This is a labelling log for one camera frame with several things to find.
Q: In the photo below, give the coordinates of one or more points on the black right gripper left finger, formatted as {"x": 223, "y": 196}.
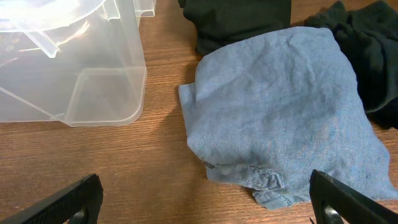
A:
{"x": 79, "y": 202}

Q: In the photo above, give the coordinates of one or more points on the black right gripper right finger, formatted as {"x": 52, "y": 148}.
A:
{"x": 335, "y": 202}

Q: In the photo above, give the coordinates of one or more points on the light blue cloth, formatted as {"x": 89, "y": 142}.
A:
{"x": 265, "y": 112}

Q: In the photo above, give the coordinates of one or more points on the dark garment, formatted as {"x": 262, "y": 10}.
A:
{"x": 368, "y": 38}

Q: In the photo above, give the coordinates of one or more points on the black garment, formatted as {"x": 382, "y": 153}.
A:
{"x": 223, "y": 22}

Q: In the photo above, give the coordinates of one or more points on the clear plastic storage container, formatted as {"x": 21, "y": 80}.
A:
{"x": 79, "y": 62}

